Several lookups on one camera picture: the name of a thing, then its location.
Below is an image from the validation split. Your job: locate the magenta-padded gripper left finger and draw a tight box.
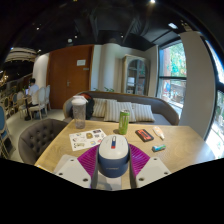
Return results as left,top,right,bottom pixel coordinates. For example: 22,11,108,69
53,143,101,190

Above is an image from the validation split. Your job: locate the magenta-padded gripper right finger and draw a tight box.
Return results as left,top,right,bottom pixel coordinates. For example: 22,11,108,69
128,143,172,189

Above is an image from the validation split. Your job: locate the white and navy computer mouse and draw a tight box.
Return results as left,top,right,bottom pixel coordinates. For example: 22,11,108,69
97,134,131,179

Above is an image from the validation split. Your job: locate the green and blue lighter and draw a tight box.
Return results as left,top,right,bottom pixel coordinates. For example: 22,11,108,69
151,144,167,153

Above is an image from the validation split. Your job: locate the white sticker sheet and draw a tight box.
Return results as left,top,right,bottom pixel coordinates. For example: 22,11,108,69
68,128,108,152

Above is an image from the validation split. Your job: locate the black and red flat box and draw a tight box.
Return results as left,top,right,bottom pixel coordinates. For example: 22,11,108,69
134,128,155,143

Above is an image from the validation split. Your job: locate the white tube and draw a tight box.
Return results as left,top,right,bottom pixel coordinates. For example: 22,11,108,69
152,125,166,141

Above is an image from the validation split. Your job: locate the grey tufted armchair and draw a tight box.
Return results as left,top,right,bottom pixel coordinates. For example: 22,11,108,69
17,118,69,166

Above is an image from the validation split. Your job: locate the green drink can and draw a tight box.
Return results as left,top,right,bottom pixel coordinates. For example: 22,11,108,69
118,109,131,136

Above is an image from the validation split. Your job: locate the clear shaker bottle white lid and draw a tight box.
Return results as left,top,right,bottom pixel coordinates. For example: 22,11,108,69
71,95,89,130

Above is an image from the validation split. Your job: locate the striped cushion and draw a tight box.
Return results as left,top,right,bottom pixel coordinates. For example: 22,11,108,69
92,97,118,118
131,103,156,123
103,99,137,123

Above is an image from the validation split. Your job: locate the brown curved sofa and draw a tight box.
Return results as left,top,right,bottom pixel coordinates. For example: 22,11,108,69
62,90,180,126

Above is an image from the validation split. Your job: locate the black and orange backpack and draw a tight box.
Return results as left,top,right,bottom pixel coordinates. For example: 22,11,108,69
79,93,95,120

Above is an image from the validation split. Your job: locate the group of white chairs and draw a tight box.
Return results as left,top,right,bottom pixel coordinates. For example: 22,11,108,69
13,84,52,121

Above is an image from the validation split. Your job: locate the blue chair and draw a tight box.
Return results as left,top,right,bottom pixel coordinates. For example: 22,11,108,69
0,104,14,159

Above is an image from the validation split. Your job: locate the brown wooden door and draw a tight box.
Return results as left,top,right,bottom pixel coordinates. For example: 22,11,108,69
46,44,95,110

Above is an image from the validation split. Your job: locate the person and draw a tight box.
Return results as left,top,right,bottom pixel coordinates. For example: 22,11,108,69
24,77,40,108

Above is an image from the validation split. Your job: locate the black framed window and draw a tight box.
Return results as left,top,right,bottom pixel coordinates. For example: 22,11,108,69
156,39,188,118

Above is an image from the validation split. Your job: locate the glass door wooden cabinet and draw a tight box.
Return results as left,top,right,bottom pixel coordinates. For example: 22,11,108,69
120,54,150,97

